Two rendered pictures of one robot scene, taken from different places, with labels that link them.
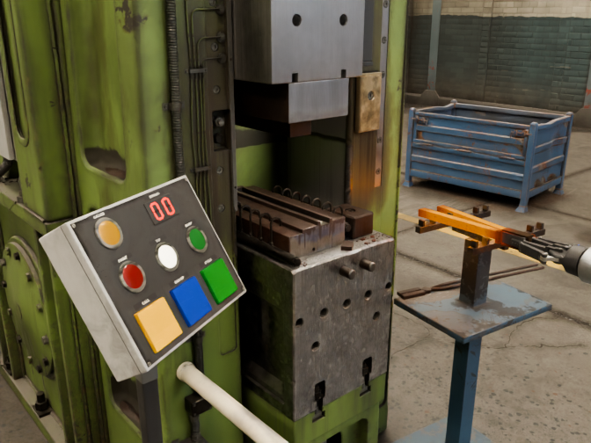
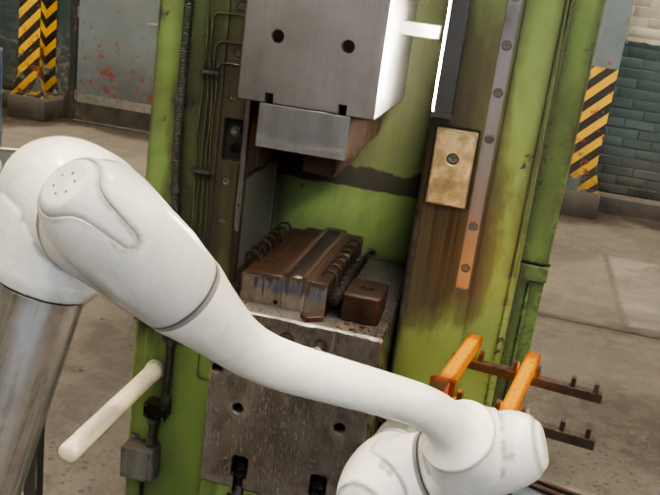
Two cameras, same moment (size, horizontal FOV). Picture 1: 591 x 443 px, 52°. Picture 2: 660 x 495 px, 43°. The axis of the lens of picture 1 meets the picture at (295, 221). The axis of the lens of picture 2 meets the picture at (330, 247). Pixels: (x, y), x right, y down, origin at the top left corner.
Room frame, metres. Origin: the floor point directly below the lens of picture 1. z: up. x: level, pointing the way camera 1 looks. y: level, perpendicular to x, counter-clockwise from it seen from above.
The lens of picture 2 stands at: (0.46, -1.50, 1.62)
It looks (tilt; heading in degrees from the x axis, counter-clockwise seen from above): 17 degrees down; 51
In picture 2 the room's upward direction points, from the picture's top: 8 degrees clockwise
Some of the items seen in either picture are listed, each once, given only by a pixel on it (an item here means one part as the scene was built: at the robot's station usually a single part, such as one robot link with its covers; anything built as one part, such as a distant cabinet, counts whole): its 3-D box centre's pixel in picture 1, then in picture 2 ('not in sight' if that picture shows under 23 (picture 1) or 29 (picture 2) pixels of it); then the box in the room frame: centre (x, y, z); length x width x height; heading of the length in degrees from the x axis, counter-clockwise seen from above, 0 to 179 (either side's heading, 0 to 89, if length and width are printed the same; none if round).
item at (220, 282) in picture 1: (217, 281); not in sight; (1.12, 0.16, 1.01); 0.07 x 0.05 x 0.07; 155
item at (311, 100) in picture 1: (267, 91); (324, 119); (1.67, 0.08, 1.32); 0.42 x 0.20 x 0.10; 40
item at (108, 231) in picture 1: (108, 233); not in sight; (0.98, 0.32, 1.16); 0.05 x 0.03 x 0.04; 130
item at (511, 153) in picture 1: (485, 150); not in sight; (5.32, -1.69, 0.36); 1.20 x 0.80 x 0.72; 45
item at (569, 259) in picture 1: (569, 257); not in sight; (1.36, -0.66, 0.96); 0.09 x 0.08 x 0.07; 32
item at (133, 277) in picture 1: (132, 276); not in sight; (0.96, 0.28, 1.09); 0.05 x 0.03 x 0.04; 130
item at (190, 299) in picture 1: (190, 301); not in sight; (1.03, 0.20, 1.01); 0.07 x 0.05 x 0.07; 155
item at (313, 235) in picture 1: (269, 217); (306, 263); (1.67, 0.08, 0.96); 0.42 x 0.20 x 0.09; 40
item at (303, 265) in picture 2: (275, 204); (317, 251); (1.69, 0.06, 0.99); 0.42 x 0.05 x 0.01; 40
